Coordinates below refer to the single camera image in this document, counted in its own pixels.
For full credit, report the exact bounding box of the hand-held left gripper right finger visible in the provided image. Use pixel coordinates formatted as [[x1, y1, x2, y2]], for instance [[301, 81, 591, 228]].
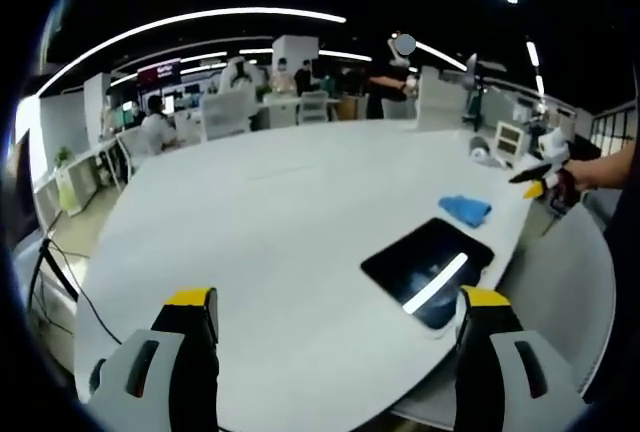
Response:
[[452, 285, 595, 432]]

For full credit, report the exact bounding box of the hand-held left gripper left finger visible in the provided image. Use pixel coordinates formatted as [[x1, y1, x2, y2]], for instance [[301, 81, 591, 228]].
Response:
[[87, 286, 221, 432]]

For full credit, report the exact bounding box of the blue cleaning cloth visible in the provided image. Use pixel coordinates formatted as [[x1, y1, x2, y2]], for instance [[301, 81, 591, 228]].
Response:
[[438, 195, 493, 229]]

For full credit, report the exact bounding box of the black rectangular mirror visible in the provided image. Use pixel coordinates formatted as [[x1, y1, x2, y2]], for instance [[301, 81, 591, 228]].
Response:
[[360, 217, 496, 332]]

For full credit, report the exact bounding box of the person's right hand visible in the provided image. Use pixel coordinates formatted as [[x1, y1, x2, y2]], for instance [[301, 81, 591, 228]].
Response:
[[562, 158, 604, 192]]

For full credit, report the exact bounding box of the small white framed device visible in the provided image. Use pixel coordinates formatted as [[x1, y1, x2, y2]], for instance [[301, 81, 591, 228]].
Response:
[[494, 120, 527, 158]]

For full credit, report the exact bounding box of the grey tape roll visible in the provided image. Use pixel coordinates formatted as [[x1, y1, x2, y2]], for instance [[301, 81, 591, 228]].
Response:
[[468, 136, 495, 159]]

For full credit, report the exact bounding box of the person's dark clothing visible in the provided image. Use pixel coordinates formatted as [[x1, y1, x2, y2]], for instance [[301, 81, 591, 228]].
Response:
[[584, 134, 640, 406]]

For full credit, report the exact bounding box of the white mesh office chair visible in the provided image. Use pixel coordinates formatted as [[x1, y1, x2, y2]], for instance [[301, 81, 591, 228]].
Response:
[[298, 90, 331, 126], [200, 90, 252, 142]]

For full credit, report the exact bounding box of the long curved ceiling light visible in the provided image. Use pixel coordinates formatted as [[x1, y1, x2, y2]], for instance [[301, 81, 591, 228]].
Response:
[[37, 7, 348, 98]]

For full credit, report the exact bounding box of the black cable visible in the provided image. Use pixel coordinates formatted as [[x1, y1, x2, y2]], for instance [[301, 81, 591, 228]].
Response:
[[27, 236, 124, 346]]

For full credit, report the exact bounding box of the red wall screen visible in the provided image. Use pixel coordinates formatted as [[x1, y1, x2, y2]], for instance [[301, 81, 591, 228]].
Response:
[[136, 57, 182, 89]]

